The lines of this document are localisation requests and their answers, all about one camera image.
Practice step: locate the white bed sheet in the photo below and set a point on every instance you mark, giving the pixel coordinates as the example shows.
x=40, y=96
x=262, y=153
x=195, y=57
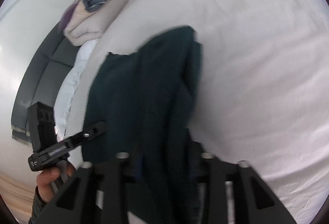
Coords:
x=264, y=86

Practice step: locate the pale pink folded duvet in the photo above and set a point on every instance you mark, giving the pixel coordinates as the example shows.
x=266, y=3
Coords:
x=84, y=26

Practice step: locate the person's left hand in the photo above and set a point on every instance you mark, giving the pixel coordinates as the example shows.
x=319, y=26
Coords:
x=43, y=182

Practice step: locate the purple pillow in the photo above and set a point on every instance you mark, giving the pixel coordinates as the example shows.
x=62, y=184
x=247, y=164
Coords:
x=67, y=15

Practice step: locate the dark green knit sweater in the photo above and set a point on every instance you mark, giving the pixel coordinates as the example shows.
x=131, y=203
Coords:
x=147, y=99

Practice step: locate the white mattress edge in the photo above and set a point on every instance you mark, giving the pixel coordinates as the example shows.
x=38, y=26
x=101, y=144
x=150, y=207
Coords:
x=69, y=87

